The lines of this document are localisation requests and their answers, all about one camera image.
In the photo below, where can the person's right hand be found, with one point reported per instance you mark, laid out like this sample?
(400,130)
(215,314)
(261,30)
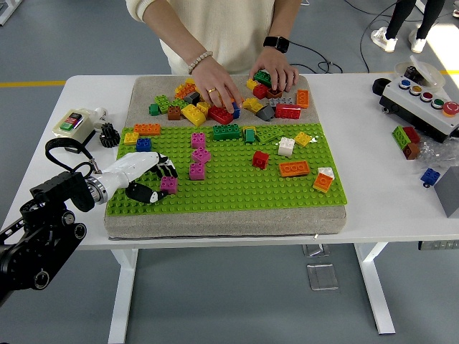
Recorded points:
(218,86)

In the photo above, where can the person's left hand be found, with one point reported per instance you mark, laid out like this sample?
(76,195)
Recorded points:
(278,66)

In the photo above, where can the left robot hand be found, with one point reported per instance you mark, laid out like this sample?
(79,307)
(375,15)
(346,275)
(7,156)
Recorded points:
(129,168)

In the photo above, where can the dark green 2x4 brick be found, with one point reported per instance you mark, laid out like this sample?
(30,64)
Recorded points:
(226,132)
(261,77)

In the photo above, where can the red 2x4 brick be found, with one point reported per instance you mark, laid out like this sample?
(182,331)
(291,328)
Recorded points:
(218,115)
(287,112)

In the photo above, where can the red sloped brick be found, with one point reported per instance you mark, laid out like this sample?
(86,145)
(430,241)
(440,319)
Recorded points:
(260,91)

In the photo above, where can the blue 2x2 brick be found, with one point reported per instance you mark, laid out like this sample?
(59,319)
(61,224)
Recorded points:
(237,114)
(143,145)

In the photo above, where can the magenta 2x2 brick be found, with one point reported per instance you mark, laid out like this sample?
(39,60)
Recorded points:
(198,140)
(169,184)
(201,155)
(197,172)

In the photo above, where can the white 2x2 brick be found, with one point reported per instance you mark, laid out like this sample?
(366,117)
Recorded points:
(286,147)

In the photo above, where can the red 2x2 brick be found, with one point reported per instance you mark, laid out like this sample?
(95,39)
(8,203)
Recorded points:
(260,159)

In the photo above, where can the orange 2x4 brick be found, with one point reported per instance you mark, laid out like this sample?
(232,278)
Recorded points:
(147,129)
(294,169)

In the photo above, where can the person's right forearm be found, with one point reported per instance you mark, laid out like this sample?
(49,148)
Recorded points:
(172,36)

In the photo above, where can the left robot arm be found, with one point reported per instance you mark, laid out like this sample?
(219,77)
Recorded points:
(36,243)

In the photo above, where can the person's left forearm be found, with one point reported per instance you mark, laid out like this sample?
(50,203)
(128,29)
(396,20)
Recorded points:
(285,18)

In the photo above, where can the brown 2x2 brick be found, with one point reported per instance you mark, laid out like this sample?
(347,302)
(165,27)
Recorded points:
(274,94)
(174,114)

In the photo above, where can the yellow 2x2 brick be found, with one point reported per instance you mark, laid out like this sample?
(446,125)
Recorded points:
(131,138)
(251,84)
(302,139)

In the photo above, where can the large yellow sloped brick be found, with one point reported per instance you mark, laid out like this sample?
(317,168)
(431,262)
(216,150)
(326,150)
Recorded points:
(193,114)

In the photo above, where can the dark grey sloped brick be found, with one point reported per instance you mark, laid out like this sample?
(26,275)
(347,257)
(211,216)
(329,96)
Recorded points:
(266,113)

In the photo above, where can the lime green 2x4 brick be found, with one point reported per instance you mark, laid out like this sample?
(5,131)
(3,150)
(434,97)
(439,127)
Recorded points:
(164,103)

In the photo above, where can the small dark green brick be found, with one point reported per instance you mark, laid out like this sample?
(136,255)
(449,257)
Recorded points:
(154,109)

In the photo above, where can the green baseplate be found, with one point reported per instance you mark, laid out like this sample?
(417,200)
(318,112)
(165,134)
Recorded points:
(233,193)

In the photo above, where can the white sloped brick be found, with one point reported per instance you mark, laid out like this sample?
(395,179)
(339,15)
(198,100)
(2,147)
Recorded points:
(328,171)

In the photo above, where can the orange sloped brick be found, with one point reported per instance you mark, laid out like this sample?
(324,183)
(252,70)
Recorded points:
(322,182)

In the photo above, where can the black smartwatch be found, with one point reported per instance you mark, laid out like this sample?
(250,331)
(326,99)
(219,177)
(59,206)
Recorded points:
(277,43)

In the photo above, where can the grey flat plate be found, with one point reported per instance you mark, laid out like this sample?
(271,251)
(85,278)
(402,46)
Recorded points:
(283,101)

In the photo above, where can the black gear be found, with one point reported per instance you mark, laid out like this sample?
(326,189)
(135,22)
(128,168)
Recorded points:
(108,135)

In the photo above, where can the person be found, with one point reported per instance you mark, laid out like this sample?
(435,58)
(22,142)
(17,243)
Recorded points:
(222,28)
(394,18)

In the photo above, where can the white bulb-shaped part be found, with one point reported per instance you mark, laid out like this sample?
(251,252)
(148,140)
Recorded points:
(101,115)

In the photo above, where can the lime green flat plate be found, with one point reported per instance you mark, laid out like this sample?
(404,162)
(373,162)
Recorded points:
(269,135)

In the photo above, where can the black tape roll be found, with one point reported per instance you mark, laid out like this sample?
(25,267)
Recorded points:
(376,87)

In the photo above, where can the grey-brown mat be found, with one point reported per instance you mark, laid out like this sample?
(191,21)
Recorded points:
(222,222)

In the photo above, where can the white shoe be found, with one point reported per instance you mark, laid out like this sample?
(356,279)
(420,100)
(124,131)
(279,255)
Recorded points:
(417,44)
(385,41)

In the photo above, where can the white table leg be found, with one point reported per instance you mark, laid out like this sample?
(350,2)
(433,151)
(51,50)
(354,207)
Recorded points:
(373,286)
(123,294)

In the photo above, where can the small black device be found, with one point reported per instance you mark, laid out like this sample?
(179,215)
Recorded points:
(411,73)

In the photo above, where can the white button control box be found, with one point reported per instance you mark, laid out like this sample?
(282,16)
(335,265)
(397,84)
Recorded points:
(412,107)

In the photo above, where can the clear round container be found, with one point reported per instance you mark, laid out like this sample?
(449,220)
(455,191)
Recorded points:
(432,73)

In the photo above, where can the clear plastic bag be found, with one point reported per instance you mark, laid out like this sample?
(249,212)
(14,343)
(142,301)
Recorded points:
(435,154)

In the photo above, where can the small clear plastic box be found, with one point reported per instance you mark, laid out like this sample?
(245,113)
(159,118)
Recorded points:
(313,250)

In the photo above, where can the grey box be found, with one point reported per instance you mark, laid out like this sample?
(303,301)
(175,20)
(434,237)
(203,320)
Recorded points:
(450,193)

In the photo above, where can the large clear plastic box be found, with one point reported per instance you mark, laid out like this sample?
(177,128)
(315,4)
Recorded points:
(322,277)

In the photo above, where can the table control panel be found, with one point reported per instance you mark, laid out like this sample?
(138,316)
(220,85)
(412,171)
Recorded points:
(439,245)

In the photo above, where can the cream switch box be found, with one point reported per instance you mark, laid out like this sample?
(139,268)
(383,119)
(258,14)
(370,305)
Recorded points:
(73,123)

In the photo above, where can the white furniture frame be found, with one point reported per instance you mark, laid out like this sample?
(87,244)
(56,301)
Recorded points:
(8,10)

